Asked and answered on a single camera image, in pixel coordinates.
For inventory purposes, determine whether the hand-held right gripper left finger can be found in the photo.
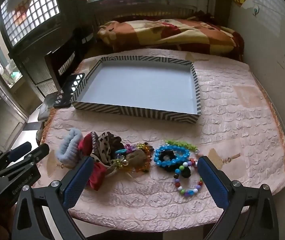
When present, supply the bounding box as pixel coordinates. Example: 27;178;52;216
12;156;94;240

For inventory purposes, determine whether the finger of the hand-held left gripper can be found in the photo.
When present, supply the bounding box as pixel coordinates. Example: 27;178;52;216
0;144;50;180
0;142;32;170

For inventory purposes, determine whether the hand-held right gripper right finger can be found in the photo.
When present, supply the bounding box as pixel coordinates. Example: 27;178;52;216
197;156;280;240

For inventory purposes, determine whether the red satin bow clip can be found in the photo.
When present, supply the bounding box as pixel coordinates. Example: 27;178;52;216
77;132;107;191

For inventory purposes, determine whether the black scrunchie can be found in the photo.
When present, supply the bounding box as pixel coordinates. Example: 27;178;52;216
159;149;193;178

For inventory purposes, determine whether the light blue fluffy scrunchie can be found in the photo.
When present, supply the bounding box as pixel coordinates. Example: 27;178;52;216
56;127;83;168

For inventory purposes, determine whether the silver glitter hair tie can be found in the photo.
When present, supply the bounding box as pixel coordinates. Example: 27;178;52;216
90;131;100;155

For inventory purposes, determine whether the blue bead bracelet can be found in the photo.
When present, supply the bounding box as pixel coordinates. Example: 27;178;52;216
154;144;191;168

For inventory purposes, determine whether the striped cardboard tray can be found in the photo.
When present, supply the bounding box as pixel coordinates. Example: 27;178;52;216
71;56;203;124

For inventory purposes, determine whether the leopard print scrunchie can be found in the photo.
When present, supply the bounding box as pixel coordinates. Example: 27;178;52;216
93;132;119;167

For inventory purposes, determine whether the dark brown scrunchie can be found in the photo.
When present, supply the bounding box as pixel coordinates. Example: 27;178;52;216
108;132;125;153

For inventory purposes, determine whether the olive brown scrunchie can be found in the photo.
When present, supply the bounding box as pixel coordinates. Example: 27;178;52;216
125;151;149;170

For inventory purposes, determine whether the pink quilted tablecloth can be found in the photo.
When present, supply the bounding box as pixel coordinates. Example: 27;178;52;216
39;47;285;233

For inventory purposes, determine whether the dark wooden chair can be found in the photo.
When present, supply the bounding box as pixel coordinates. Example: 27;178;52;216
36;41;84;123

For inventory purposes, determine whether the glass block window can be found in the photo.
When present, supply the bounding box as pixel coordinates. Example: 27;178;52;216
0;0;60;48

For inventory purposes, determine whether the printed orange blanket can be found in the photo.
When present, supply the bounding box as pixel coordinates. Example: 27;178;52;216
97;18;244;60

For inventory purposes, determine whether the multicolour round bead bracelet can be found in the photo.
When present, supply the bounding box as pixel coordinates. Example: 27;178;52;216
173;161;204;197

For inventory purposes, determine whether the clear crystal bead bracelet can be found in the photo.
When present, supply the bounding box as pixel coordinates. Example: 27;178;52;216
110;154;131;173

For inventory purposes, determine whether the amber bead bracelet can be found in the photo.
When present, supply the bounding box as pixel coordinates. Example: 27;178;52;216
133;142;153;173

